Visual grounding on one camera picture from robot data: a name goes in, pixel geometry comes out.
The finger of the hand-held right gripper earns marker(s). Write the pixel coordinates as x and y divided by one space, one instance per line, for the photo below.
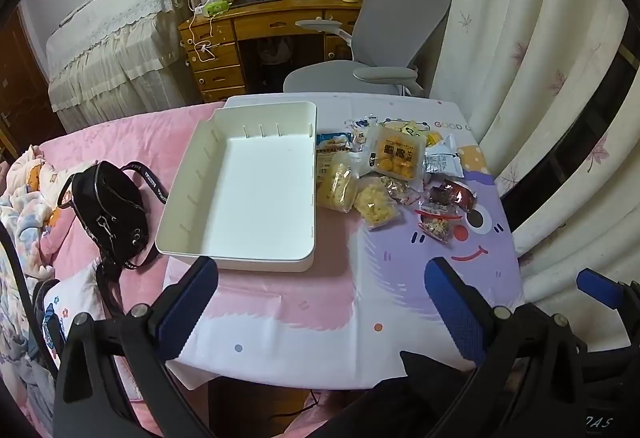
600 283

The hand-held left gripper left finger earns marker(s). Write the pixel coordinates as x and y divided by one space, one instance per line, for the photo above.
187 303

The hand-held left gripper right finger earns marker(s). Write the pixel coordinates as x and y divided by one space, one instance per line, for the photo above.
452 303

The clear mixed nut packet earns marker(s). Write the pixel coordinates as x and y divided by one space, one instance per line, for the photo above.
435 229

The dark packet with red ends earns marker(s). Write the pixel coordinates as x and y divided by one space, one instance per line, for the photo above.
437 209

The dark red snack packet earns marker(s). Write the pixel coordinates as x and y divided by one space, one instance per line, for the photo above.
457 195

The clear yellow puff packet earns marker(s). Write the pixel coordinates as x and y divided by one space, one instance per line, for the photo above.
377 203
337 185

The white plastic storage box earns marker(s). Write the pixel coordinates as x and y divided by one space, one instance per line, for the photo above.
250 188

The silver white snack packet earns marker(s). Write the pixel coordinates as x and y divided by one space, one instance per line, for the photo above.
442 161

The yellow pastry ball packet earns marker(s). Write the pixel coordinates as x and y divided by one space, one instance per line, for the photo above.
395 156

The blue white snack packet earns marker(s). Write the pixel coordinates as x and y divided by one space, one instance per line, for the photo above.
332 141

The cartoon printed tablecloth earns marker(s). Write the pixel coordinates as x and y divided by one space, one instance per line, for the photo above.
350 298

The white printed pillow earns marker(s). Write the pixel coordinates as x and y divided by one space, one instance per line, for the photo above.
80 288

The person's dark clothing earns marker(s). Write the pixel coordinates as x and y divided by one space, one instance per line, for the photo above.
400 408

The black handbag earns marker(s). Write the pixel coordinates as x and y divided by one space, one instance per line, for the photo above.
110 208

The small yellow snack packet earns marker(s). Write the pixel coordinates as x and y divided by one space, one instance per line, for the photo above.
434 137

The pale yellow snack packet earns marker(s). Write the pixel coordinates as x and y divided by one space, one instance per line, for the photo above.
400 124

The white blue bun packet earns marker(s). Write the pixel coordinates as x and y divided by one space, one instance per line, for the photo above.
361 124

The bed with lace cover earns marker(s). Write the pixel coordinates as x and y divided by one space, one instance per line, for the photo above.
115 43

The brown wooden door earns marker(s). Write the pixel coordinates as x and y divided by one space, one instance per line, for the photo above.
20 88

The cream floral curtain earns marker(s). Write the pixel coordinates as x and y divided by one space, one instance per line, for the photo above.
500 18

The grey office chair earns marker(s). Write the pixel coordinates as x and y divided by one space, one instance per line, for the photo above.
400 18

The green tissue pack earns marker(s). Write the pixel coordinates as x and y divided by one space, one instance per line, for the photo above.
217 8

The wooden desk with drawers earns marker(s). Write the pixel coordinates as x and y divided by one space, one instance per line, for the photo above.
280 21

